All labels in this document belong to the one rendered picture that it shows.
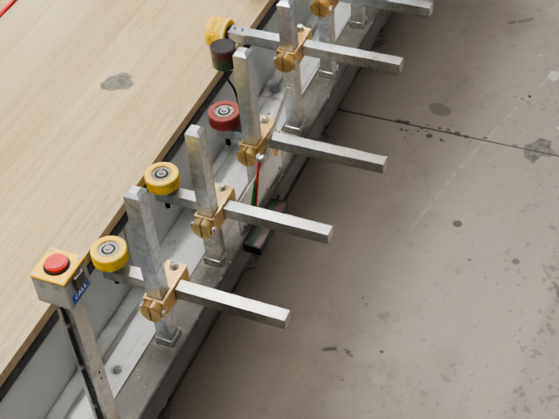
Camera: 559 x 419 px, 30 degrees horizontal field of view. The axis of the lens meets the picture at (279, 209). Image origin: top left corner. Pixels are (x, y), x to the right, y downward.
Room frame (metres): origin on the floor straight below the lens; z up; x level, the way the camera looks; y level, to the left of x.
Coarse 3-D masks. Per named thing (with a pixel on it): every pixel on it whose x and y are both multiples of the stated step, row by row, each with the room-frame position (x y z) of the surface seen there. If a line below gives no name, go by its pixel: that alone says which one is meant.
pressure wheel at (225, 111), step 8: (216, 104) 2.01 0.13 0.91; (224, 104) 2.01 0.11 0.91; (232, 104) 2.00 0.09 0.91; (208, 112) 1.98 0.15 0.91; (216, 112) 1.98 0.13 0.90; (224, 112) 1.97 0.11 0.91; (232, 112) 1.97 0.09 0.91; (216, 120) 1.95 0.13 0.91; (224, 120) 1.95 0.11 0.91; (232, 120) 1.95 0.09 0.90; (216, 128) 1.95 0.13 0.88; (224, 128) 1.94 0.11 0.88; (232, 128) 1.95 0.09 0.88
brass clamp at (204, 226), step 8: (216, 184) 1.77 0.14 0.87; (216, 192) 1.74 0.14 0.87; (224, 192) 1.74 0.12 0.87; (232, 192) 1.74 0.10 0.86; (224, 200) 1.71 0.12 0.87; (232, 200) 1.73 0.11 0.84; (200, 216) 1.66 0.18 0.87; (208, 216) 1.66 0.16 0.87; (216, 216) 1.66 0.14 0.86; (224, 216) 1.69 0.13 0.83; (192, 224) 1.65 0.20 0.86; (200, 224) 1.64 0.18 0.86; (208, 224) 1.64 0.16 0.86; (216, 224) 1.66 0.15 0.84; (200, 232) 1.64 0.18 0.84; (208, 232) 1.63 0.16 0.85; (216, 232) 1.65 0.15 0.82
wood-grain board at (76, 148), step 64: (64, 0) 2.55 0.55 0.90; (128, 0) 2.51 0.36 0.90; (192, 0) 2.48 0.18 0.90; (256, 0) 2.45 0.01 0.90; (0, 64) 2.27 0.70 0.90; (64, 64) 2.24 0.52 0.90; (128, 64) 2.22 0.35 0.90; (192, 64) 2.19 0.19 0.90; (0, 128) 2.01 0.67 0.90; (64, 128) 1.98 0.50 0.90; (128, 128) 1.96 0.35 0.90; (0, 192) 1.77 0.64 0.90; (64, 192) 1.75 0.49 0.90; (0, 256) 1.57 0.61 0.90; (0, 320) 1.39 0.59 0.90; (0, 384) 1.24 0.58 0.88
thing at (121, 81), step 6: (120, 72) 2.16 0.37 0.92; (126, 72) 2.16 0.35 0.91; (108, 78) 2.14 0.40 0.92; (114, 78) 2.14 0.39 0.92; (120, 78) 2.14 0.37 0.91; (126, 78) 2.15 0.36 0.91; (102, 84) 2.13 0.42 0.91; (108, 84) 2.13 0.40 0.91; (114, 84) 2.13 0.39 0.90; (120, 84) 2.12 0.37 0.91; (126, 84) 2.12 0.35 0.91; (132, 84) 2.13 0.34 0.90
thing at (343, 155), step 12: (228, 132) 1.96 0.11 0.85; (240, 132) 1.95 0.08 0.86; (276, 132) 1.93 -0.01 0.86; (276, 144) 1.90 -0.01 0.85; (288, 144) 1.89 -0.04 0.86; (300, 144) 1.88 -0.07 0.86; (312, 144) 1.88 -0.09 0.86; (324, 144) 1.87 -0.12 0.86; (312, 156) 1.86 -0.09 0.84; (324, 156) 1.85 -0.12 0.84; (336, 156) 1.83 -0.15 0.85; (348, 156) 1.82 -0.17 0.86; (360, 156) 1.82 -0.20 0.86; (372, 156) 1.81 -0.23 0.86; (384, 156) 1.81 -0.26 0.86; (360, 168) 1.81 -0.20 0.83; (372, 168) 1.79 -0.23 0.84; (384, 168) 1.79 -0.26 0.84
